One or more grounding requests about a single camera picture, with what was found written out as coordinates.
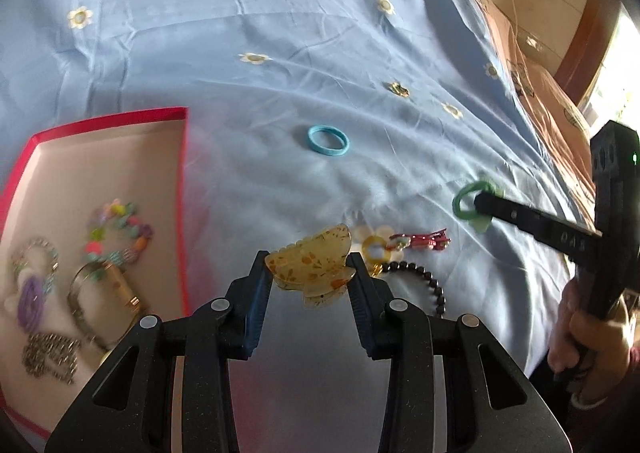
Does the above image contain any yellow hair ring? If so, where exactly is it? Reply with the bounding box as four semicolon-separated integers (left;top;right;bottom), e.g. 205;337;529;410
360;234;393;277

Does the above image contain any dark metal wristwatch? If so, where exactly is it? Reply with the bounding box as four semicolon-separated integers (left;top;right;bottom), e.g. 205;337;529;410
66;261;146;352

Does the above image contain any red cardboard box tray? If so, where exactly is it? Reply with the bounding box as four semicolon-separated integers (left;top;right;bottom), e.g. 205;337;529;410
1;108;189;450

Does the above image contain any green hair tie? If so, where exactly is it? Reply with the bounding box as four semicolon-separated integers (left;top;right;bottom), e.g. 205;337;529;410
451;179;504;234

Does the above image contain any amber butterfly hair claw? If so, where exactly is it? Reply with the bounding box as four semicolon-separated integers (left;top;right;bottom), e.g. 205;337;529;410
265;225;356;307

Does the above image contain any black rhinestone hair accessory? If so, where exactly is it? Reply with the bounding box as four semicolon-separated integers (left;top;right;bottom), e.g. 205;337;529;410
22;333;81;385

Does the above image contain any black bead bracelet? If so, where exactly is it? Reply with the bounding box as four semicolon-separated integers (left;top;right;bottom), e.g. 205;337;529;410
382;260;447;319

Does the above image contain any brown wooden bed frame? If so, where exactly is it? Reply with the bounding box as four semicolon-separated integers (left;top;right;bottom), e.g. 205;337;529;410
554;0;622;106

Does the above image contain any blue hair tie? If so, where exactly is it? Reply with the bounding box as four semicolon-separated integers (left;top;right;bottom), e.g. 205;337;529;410
306;125;350;158

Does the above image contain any colourful chunky bead bracelet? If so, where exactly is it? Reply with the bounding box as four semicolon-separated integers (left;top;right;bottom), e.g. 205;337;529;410
81;197;154;267

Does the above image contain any person's right hand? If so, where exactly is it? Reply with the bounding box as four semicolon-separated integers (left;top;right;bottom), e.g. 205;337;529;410
548;279;634;407

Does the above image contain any red hair clip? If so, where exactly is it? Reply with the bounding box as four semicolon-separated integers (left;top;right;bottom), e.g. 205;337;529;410
385;229;451;251

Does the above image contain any purple hair tie with bow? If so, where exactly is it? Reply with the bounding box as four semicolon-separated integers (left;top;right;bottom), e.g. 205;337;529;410
3;271;51;334

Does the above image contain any pink blanket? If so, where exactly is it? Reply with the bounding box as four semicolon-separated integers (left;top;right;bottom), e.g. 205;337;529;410
475;0;596;229

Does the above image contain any light blue flowered bedsheet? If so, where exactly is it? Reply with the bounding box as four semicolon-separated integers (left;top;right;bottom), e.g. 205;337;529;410
1;0;579;373

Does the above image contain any pale green beaded bracelet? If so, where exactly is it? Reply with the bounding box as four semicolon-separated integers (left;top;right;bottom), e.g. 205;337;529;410
8;236;61;296

